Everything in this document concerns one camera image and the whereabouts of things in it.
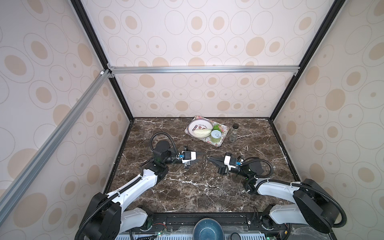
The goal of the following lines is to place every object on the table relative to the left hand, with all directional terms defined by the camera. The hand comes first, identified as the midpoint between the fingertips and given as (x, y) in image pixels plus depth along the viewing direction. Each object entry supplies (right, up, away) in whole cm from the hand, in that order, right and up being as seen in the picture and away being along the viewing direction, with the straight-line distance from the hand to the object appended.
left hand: (207, 158), depth 66 cm
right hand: (+1, -1, +2) cm, 2 cm away
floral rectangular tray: (+17, +14, +47) cm, 52 cm away
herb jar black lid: (+22, +16, +37) cm, 46 cm away
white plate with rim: (-2, +14, +47) cm, 49 cm away
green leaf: (+10, +15, +37) cm, 41 cm away
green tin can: (+9, +9, +37) cm, 39 cm away
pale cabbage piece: (-1, +11, +40) cm, 42 cm away
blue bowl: (+1, -35, +6) cm, 36 cm away
